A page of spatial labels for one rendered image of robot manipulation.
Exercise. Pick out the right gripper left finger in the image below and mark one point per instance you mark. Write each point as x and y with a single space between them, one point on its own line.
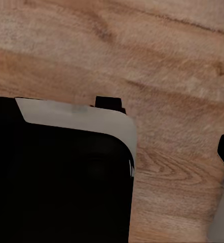
7 153

